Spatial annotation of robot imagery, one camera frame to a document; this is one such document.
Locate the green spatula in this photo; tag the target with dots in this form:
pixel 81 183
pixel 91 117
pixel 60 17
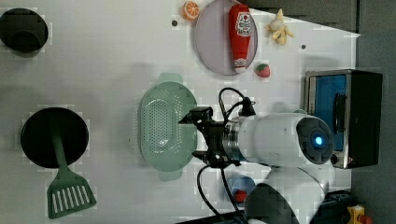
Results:
pixel 68 192

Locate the plush strawberry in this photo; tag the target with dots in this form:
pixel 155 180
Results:
pixel 263 70

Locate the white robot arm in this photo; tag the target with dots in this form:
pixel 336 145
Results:
pixel 295 146

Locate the blue cup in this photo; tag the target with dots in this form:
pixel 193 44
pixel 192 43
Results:
pixel 243 182

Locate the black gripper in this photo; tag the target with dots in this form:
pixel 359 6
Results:
pixel 213 131

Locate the plush banana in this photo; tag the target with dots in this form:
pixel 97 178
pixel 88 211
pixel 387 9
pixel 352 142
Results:
pixel 279 30

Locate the toaster oven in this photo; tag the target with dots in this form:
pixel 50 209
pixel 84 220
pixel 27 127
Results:
pixel 349 101

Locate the grey round plate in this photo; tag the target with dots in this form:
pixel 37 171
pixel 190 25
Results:
pixel 212 38

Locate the red plush ketchup bottle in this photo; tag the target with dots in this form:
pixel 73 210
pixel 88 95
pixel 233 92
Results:
pixel 240 29

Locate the black round pan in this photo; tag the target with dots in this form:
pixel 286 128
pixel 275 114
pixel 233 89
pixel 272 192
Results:
pixel 36 142

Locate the red toy in cup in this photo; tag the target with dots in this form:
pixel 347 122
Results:
pixel 240 196

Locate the plush orange slice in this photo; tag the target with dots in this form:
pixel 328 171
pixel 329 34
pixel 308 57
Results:
pixel 190 11

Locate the yellow red button box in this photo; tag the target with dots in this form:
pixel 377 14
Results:
pixel 358 216

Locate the green strainer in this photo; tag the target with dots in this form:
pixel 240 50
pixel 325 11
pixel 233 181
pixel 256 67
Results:
pixel 165 144

